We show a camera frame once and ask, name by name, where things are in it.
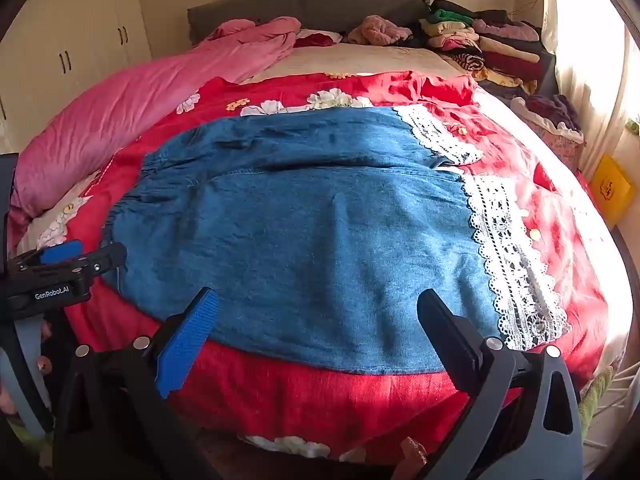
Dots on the pink quilt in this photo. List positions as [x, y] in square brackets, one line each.
[125, 105]

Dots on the pile of folded clothes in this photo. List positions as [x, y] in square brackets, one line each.
[490, 45]

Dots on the blue denim pants lace trim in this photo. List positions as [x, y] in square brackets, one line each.
[300, 230]

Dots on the green cloth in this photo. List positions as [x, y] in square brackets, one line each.
[595, 395]

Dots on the purple cloth heap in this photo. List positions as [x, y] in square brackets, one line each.
[552, 110]

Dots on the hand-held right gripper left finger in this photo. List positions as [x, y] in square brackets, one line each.
[187, 340]

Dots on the cream curtain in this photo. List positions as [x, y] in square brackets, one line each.
[590, 60]

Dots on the grey headboard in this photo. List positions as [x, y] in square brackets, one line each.
[325, 2]

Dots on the pink fluffy garment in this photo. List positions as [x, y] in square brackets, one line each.
[377, 30]

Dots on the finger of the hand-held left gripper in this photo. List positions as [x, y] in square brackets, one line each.
[102, 259]
[62, 251]

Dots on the yellow box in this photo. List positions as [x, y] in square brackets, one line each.
[611, 187]

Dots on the red floral blanket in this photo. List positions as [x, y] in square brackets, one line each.
[300, 400]

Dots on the person's left hand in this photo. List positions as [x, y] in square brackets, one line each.
[45, 364]

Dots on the cream wardrobe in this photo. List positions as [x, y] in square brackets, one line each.
[75, 35]

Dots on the dark red cloth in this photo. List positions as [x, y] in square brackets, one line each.
[317, 39]

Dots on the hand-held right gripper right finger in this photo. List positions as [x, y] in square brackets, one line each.
[452, 340]

